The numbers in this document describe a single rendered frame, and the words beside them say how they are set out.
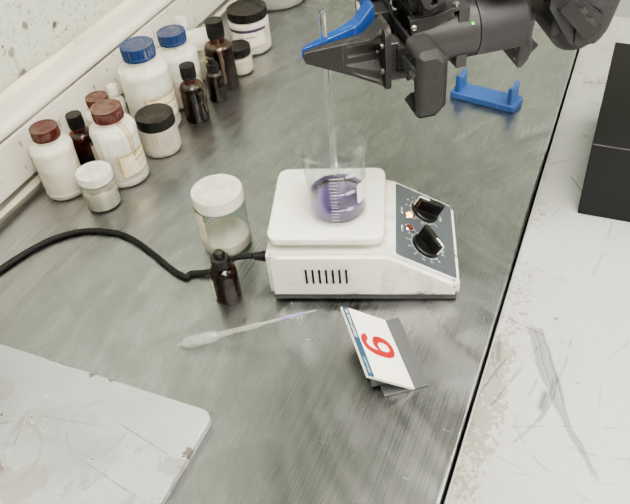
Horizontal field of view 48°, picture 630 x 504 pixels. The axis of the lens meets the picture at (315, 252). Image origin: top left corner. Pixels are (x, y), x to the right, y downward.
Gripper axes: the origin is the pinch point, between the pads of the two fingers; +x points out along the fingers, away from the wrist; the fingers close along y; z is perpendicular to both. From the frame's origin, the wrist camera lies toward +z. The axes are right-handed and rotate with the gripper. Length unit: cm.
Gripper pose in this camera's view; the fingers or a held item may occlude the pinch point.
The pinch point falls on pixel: (340, 48)
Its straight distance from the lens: 66.4
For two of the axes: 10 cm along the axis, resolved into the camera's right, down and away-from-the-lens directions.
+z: -0.8, -7.3, -6.8
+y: 2.4, 6.5, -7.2
